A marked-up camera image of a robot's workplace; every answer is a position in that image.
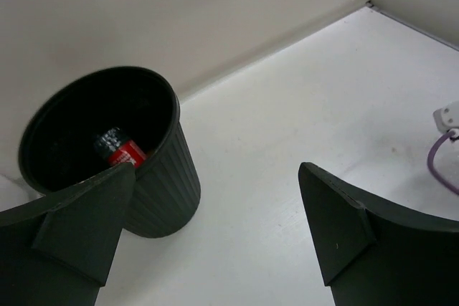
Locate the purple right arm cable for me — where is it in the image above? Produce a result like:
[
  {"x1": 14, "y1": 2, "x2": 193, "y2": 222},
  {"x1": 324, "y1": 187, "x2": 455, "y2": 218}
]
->
[{"x1": 428, "y1": 130, "x2": 459, "y2": 196}]

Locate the red label clear bottle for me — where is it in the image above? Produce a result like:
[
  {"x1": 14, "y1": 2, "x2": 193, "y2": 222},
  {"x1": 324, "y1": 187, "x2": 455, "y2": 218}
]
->
[{"x1": 93, "y1": 127, "x2": 147, "y2": 168}]

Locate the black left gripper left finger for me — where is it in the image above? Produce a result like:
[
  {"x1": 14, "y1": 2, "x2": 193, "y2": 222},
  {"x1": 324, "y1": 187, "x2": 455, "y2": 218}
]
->
[{"x1": 1, "y1": 163, "x2": 136, "y2": 305}]

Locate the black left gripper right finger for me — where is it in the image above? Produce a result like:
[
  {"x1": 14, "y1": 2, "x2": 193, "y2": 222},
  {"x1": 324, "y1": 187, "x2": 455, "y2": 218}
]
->
[{"x1": 298, "y1": 163, "x2": 458, "y2": 305}]

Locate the black plastic bin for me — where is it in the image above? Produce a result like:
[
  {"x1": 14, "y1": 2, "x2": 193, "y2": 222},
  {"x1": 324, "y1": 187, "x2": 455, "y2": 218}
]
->
[{"x1": 18, "y1": 66, "x2": 201, "y2": 239}]

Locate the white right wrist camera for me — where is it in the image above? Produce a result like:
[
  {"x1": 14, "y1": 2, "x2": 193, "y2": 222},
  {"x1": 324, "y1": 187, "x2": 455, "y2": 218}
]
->
[{"x1": 433, "y1": 101, "x2": 459, "y2": 134}]

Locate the aluminium table edge rail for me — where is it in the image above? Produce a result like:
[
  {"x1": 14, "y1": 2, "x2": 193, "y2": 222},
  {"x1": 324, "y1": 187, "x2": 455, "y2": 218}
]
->
[{"x1": 366, "y1": 1, "x2": 458, "y2": 51}]

